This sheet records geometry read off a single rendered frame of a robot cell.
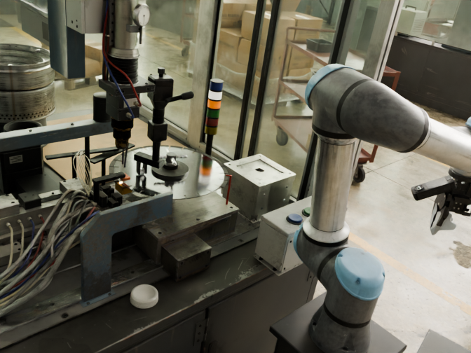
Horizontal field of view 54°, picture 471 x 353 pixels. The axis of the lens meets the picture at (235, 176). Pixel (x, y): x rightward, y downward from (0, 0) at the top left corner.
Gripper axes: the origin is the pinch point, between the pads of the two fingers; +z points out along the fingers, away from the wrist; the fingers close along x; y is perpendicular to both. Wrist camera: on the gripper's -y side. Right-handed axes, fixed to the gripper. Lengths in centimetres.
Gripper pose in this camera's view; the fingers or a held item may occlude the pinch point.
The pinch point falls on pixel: (431, 230)
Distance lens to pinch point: 149.9
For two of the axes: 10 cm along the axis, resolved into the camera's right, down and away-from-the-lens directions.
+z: -1.4, 8.8, 4.6
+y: 9.8, 1.9, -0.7
